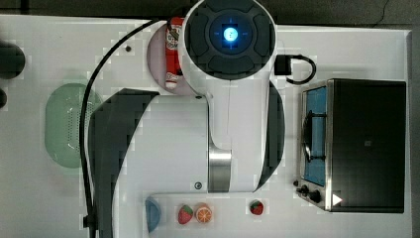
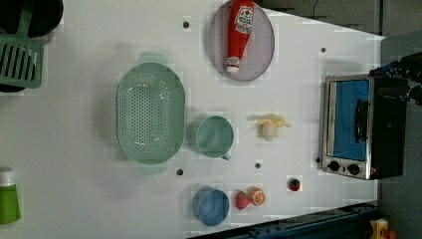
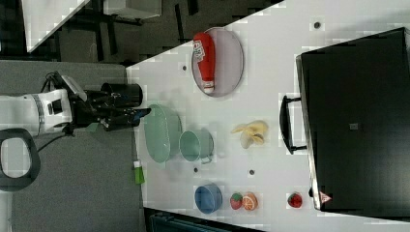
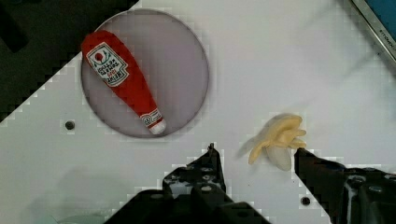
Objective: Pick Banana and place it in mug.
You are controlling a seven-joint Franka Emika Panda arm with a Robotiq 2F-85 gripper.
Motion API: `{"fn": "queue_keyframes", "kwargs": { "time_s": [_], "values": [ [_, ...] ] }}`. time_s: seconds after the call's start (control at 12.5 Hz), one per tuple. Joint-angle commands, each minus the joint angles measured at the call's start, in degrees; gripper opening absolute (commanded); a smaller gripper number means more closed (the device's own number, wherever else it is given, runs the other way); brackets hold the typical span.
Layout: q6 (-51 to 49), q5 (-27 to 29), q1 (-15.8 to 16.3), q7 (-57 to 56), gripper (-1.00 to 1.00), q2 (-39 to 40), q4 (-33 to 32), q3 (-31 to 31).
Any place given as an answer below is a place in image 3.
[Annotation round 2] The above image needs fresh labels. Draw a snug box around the green marker bottle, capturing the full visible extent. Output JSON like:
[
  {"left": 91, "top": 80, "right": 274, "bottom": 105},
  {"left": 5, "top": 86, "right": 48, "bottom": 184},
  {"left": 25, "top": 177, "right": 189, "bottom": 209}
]
[{"left": 133, "top": 160, "right": 145, "bottom": 185}]

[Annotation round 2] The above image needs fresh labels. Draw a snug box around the grey oval plate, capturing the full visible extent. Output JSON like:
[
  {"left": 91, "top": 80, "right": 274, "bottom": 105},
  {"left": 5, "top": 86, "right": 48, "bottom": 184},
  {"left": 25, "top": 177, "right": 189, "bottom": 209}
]
[{"left": 191, "top": 27, "right": 244, "bottom": 98}]

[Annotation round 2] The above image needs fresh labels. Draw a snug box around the black oven appliance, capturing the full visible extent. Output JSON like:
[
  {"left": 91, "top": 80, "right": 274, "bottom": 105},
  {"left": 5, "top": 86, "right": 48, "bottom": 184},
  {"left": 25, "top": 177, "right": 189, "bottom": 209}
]
[{"left": 296, "top": 28, "right": 410, "bottom": 220}]

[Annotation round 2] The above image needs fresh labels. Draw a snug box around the peeled toy banana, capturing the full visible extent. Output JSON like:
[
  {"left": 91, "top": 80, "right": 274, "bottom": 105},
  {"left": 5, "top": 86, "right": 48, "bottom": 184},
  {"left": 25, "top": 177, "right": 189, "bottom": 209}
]
[{"left": 231, "top": 120, "right": 268, "bottom": 149}]

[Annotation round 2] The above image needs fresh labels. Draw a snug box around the white background table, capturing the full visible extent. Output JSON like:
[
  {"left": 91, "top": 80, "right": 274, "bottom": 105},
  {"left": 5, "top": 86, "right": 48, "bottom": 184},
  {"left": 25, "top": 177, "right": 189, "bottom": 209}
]
[{"left": 21, "top": 0, "right": 91, "bottom": 53}]

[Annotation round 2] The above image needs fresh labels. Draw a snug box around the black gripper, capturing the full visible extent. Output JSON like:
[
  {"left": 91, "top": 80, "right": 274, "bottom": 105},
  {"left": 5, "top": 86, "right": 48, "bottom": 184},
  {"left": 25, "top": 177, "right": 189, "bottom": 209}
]
[{"left": 68, "top": 90, "right": 151, "bottom": 131}]

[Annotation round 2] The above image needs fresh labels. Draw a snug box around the blue cup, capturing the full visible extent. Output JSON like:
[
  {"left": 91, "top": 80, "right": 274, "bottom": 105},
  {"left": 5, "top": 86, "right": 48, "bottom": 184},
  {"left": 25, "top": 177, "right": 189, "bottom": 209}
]
[{"left": 194, "top": 184, "right": 222, "bottom": 215}]

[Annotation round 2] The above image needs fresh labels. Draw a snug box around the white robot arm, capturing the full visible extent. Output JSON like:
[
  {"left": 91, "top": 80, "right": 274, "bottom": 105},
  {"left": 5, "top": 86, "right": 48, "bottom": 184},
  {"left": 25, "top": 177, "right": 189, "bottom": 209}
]
[{"left": 1, "top": 89, "right": 152, "bottom": 192}]

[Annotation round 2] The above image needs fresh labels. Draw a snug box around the upper black cylinder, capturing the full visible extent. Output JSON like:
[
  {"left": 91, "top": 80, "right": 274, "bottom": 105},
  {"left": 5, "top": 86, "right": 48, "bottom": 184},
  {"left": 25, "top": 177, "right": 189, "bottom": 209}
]
[{"left": 101, "top": 83, "right": 143, "bottom": 107}]

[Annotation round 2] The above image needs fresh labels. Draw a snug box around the green mug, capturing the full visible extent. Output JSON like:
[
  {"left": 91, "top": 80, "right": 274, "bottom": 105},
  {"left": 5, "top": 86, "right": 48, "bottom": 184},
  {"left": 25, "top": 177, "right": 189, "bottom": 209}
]
[{"left": 179, "top": 129, "right": 214, "bottom": 164}]

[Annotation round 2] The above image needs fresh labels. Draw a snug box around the red toy strawberry near oven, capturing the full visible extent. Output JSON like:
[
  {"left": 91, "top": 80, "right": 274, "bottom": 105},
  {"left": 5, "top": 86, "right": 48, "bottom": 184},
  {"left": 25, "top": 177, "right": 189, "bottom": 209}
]
[{"left": 287, "top": 192, "right": 303, "bottom": 208}]

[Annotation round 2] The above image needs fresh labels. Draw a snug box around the green perforated colander bowl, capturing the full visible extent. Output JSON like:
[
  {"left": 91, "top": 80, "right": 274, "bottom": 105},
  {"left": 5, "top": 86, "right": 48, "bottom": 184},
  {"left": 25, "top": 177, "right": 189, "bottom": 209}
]
[{"left": 144, "top": 104, "right": 182, "bottom": 163}]

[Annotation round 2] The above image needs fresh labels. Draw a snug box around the red ketchup bottle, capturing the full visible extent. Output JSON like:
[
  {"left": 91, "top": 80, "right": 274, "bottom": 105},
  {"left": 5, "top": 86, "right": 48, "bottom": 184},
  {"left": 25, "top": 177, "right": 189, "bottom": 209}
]
[{"left": 193, "top": 32, "right": 216, "bottom": 94}]

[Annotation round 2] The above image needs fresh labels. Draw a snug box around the toy orange half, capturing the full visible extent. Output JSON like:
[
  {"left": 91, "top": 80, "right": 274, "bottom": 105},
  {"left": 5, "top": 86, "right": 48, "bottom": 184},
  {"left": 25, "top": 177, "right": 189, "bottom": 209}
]
[{"left": 242, "top": 192, "right": 258, "bottom": 211}]

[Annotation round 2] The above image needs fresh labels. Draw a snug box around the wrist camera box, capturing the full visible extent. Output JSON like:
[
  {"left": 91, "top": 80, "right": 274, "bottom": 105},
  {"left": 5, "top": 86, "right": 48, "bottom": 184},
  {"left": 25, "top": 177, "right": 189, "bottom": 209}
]
[{"left": 62, "top": 75, "right": 87, "bottom": 102}]

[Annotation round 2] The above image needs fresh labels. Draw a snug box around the black oven door handle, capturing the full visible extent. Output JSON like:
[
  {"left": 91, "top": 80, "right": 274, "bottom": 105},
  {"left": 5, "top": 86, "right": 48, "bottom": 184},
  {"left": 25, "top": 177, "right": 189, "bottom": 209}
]
[{"left": 279, "top": 96, "right": 307, "bottom": 155}]

